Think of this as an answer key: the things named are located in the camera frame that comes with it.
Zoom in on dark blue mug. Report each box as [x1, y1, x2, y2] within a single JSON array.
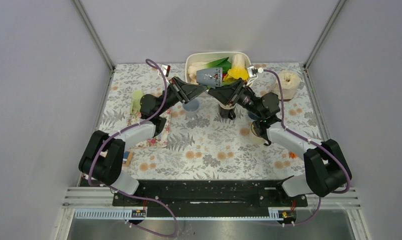
[[248, 111, 259, 121]]

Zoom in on white rectangular dish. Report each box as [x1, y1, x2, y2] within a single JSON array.
[[185, 51, 256, 89]]

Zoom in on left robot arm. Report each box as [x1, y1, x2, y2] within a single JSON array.
[[78, 84, 207, 206]]

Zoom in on cream white mug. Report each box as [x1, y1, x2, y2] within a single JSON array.
[[249, 128, 272, 146]]

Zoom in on floral serving tray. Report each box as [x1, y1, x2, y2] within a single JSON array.
[[133, 109, 172, 149]]

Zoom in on blue-grey textured square mug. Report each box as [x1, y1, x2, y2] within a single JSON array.
[[196, 67, 223, 88]]

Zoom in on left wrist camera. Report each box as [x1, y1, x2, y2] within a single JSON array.
[[158, 64, 171, 78]]

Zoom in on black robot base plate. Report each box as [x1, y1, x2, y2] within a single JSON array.
[[112, 180, 308, 218]]

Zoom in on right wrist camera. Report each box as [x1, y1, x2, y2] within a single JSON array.
[[247, 65, 263, 80]]

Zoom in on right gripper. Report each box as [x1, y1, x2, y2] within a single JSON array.
[[208, 77, 264, 119]]

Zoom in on toy yellow napa cabbage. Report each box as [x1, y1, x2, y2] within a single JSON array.
[[223, 53, 249, 83]]

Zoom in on aluminium frame rail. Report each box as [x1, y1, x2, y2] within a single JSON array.
[[71, 0, 115, 72]]

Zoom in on toy bok choy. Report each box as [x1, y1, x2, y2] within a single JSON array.
[[187, 57, 232, 84]]

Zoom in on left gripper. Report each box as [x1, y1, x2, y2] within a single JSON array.
[[157, 76, 208, 116]]

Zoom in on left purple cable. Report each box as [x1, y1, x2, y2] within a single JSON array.
[[87, 58, 180, 238]]

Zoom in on blue card box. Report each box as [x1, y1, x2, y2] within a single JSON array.
[[122, 151, 133, 167]]

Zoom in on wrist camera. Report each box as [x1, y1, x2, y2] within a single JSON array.
[[158, 64, 171, 78], [247, 65, 263, 80]]

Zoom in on light grey-blue mug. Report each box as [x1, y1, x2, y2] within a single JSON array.
[[182, 99, 200, 121]]

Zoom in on light green mug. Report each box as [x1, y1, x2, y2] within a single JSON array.
[[130, 90, 144, 115]]

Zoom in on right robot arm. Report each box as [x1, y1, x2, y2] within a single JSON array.
[[169, 77, 352, 206]]

